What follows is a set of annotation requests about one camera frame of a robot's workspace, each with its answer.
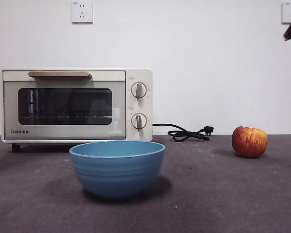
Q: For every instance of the red yellow apple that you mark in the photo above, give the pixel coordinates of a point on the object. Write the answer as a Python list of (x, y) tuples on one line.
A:
[(249, 143)]

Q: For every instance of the blue bowl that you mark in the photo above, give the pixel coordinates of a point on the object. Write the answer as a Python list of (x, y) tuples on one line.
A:
[(116, 174)]

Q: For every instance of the cream toaster oven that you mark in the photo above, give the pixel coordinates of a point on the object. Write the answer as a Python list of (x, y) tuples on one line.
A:
[(149, 109)]

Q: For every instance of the oven knob under small label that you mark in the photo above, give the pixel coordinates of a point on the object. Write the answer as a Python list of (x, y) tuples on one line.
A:
[(138, 90)]

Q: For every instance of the white wall socket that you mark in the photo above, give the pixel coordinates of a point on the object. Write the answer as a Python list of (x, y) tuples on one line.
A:
[(289, 12), (82, 12)]

